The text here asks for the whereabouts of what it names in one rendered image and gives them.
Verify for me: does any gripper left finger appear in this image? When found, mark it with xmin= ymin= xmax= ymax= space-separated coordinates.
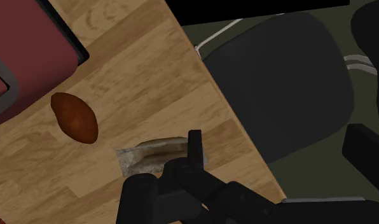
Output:
xmin=116 ymin=172 xmax=160 ymax=224

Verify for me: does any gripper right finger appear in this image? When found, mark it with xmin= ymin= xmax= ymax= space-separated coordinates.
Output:
xmin=162 ymin=130 xmax=379 ymax=224

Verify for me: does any grey beige flat slab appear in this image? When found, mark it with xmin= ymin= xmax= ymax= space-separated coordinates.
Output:
xmin=115 ymin=136 xmax=208 ymax=178

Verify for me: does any brown oval potato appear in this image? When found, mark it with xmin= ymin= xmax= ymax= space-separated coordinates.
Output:
xmin=50 ymin=92 xmax=99 ymax=144

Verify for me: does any light wooden table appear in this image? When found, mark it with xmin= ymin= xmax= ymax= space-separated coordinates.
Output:
xmin=0 ymin=0 xmax=287 ymax=224

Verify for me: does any black office chair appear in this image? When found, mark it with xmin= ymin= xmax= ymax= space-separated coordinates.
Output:
xmin=194 ymin=0 xmax=379 ymax=196

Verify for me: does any dark red robot stand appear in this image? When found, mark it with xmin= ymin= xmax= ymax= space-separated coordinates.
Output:
xmin=0 ymin=0 xmax=90 ymax=130

